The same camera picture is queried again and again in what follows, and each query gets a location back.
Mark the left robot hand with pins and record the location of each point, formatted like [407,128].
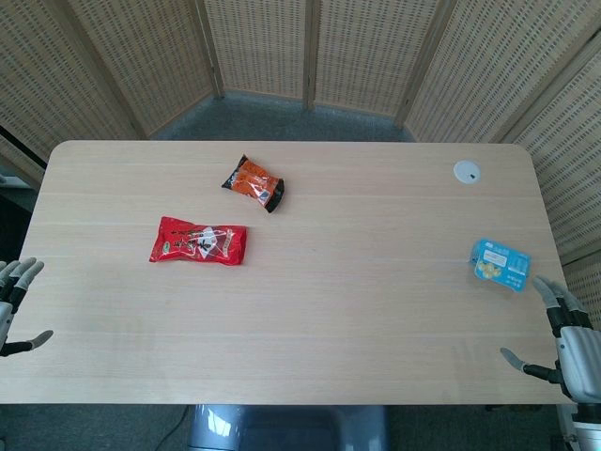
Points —
[9,286]

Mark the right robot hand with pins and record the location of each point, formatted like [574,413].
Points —
[576,347]

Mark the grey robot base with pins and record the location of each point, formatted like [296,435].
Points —
[286,428]

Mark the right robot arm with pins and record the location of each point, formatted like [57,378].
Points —
[584,425]

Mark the blue snack package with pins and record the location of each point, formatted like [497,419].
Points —
[500,265]

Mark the red snack bag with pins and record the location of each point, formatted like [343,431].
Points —
[198,240]

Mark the orange and black snack bag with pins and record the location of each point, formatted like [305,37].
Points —
[254,183]

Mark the woven bamboo folding screen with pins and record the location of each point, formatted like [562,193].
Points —
[300,61]

